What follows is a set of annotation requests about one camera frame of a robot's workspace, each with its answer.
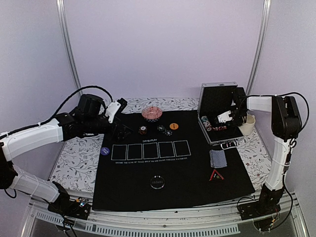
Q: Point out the right aluminium frame post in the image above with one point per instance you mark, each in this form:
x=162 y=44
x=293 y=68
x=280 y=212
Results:
x=260 y=43

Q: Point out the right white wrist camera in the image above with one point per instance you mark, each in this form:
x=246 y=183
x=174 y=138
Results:
x=225 y=117

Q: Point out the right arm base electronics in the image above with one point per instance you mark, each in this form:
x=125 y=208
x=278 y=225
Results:
x=263 y=220

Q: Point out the aluminium frame post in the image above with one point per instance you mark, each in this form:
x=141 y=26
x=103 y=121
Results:
x=260 y=43
x=67 y=41

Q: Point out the cream ceramic mug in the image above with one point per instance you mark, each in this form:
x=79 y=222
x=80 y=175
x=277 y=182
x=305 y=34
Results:
x=247 y=127

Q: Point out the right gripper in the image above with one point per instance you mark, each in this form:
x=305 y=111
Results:
x=238 y=122

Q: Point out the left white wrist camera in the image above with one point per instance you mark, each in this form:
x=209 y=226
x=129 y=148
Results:
x=115 y=107

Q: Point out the front aluminium rail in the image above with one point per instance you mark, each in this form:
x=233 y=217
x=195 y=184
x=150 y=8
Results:
x=211 y=220

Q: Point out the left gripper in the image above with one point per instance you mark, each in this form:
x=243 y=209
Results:
x=120 y=136

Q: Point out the aluminium poker chip case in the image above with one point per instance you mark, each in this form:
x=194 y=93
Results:
x=216 y=98

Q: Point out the clear dealer button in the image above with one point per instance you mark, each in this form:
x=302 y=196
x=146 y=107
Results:
x=157 y=182

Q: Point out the red black triangle card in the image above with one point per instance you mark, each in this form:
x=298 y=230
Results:
x=216 y=176

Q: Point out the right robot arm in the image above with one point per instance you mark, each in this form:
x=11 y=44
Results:
x=286 y=124

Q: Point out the left aluminium frame post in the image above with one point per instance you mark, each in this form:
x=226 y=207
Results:
x=67 y=41

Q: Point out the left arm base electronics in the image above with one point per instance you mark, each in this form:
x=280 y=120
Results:
x=66 y=207

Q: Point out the red poker chip stack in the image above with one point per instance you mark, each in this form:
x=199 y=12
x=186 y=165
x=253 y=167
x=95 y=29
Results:
x=142 y=130

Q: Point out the black poker mat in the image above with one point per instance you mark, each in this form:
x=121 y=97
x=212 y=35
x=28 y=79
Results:
x=182 y=159

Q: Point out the left poker chip row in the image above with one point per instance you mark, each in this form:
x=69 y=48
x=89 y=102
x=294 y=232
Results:
x=206 y=123

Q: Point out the patterned small bowl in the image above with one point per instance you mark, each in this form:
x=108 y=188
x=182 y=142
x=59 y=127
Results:
x=151 y=114

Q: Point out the blue playing card deck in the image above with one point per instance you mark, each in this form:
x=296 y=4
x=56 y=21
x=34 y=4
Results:
x=217 y=159

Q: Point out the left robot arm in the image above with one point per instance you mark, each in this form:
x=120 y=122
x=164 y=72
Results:
x=90 y=117

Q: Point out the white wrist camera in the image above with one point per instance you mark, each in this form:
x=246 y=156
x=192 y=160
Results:
x=115 y=107
x=225 y=117

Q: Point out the purple small blind button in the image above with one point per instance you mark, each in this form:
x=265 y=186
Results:
x=105 y=151

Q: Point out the black 100 poker chip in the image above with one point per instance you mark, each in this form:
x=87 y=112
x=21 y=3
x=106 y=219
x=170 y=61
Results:
x=161 y=128

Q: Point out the black poker chip stack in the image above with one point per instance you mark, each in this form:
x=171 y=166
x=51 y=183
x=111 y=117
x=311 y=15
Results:
x=168 y=133

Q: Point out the orange big blind button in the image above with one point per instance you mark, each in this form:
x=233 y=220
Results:
x=174 y=126

